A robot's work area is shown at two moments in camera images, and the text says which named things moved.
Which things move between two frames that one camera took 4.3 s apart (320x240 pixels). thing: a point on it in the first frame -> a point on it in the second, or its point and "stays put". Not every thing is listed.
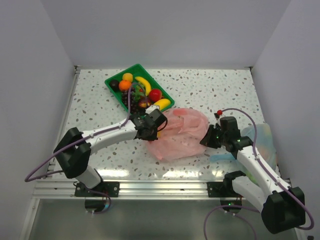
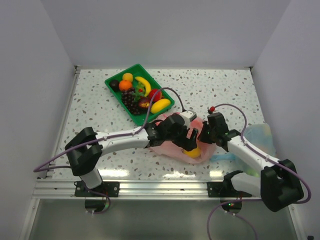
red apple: x=155 y=95 stays put
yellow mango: x=163 y=103 stays put
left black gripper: x=152 y=137 -> x=187 y=144
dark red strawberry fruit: x=144 y=102 stays put
